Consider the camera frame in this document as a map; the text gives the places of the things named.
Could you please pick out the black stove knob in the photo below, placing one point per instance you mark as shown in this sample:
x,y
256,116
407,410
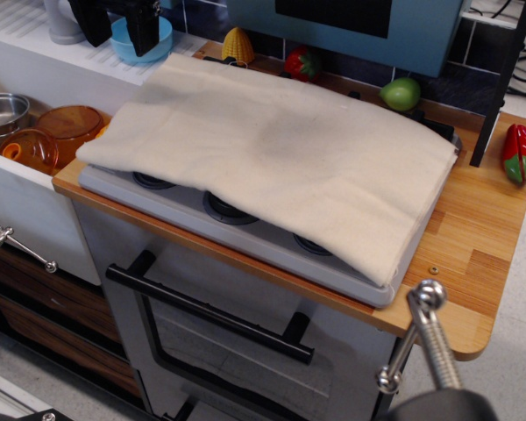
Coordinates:
x,y
150,182
224,213

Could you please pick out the cream cloth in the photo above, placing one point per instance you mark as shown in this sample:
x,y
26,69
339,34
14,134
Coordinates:
x,y
348,175

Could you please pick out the red toy pepper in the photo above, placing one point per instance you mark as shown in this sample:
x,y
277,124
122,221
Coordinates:
x,y
514,154

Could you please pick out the black metal stand post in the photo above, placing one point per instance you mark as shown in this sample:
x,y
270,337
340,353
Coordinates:
x,y
512,55

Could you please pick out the red toy strawberry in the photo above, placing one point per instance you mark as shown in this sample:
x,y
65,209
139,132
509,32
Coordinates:
x,y
303,64

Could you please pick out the silver clamp screw left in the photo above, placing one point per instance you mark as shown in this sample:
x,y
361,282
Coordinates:
x,y
6,237

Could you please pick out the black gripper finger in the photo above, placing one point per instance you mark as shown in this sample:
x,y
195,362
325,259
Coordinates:
x,y
93,19
142,20

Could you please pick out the silver clamp screw right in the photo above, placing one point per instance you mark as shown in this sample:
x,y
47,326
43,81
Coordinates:
x,y
424,301

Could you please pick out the silver metal pot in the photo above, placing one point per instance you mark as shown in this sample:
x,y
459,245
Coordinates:
x,y
14,114

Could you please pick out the orange plastic lid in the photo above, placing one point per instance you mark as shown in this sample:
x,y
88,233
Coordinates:
x,y
33,148

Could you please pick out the black oven door handle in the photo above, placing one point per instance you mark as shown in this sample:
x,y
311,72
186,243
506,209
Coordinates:
x,y
288,343

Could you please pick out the blue toy microwave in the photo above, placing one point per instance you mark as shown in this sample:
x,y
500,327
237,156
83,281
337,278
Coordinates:
x,y
409,35

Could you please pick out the white toy sink unit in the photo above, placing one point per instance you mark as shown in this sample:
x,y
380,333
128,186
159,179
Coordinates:
x,y
53,97

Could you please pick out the yellow toy corn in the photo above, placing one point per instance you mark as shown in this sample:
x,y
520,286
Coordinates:
x,y
238,46

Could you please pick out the silver clamp screw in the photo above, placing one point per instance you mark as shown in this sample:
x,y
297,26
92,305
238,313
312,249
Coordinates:
x,y
424,301
6,237

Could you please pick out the grey toy oven door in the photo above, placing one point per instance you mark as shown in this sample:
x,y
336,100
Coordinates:
x,y
181,357

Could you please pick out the orange plastic pot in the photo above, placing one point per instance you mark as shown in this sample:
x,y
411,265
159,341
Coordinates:
x,y
71,126

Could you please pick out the grey toy stove top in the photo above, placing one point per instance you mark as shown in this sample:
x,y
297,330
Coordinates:
x,y
183,207

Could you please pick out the black left stove knob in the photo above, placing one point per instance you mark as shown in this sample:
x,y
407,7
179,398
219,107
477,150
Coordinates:
x,y
150,182

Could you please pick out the black middle stove knob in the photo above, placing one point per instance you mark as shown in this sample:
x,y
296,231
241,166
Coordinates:
x,y
224,213

